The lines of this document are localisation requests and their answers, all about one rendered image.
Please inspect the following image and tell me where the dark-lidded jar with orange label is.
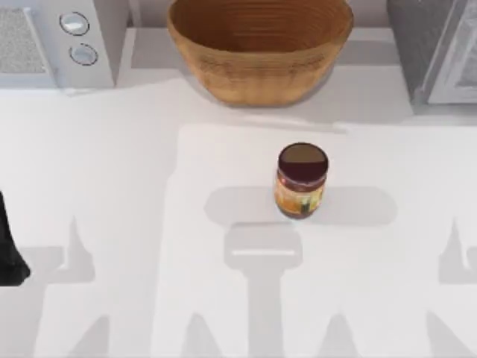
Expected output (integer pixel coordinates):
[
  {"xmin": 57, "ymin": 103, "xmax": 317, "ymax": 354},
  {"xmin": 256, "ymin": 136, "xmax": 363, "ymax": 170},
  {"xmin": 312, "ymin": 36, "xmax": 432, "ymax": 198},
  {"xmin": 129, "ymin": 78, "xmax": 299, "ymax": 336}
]
[{"xmin": 274, "ymin": 142, "xmax": 330, "ymax": 221}]

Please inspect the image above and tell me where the round silver microwave knob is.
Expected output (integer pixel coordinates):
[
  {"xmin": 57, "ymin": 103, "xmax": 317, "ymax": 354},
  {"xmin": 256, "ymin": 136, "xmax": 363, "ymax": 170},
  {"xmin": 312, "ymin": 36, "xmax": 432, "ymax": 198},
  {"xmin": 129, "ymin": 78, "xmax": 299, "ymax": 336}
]
[
  {"xmin": 69, "ymin": 43, "xmax": 100, "ymax": 66},
  {"xmin": 59, "ymin": 11, "xmax": 91, "ymax": 37}
]

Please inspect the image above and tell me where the grey cabinet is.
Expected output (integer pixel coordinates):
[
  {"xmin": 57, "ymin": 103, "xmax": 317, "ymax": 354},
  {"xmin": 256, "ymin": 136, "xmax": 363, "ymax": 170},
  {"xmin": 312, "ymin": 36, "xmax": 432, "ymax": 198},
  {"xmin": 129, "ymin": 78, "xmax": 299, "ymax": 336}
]
[{"xmin": 386, "ymin": 0, "xmax": 477, "ymax": 116}]

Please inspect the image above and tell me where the brown wicker basket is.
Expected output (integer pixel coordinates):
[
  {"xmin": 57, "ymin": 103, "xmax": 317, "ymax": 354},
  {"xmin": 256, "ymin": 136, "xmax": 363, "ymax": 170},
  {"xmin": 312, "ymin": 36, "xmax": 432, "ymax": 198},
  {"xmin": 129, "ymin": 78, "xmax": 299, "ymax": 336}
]
[{"xmin": 165, "ymin": 0, "xmax": 355, "ymax": 108}]

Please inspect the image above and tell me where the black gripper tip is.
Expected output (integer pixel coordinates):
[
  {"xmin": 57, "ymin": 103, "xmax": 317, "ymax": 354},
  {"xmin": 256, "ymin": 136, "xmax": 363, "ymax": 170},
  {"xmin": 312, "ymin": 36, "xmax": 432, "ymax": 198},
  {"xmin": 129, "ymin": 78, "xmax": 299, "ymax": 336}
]
[{"xmin": 0, "ymin": 191, "xmax": 31, "ymax": 287}]

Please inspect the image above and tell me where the pale microwave oven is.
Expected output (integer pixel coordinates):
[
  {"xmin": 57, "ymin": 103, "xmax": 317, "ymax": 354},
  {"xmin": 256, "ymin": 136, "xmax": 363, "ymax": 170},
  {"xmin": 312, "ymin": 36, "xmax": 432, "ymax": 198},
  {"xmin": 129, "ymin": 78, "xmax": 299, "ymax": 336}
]
[{"xmin": 0, "ymin": 0, "xmax": 132, "ymax": 90}]

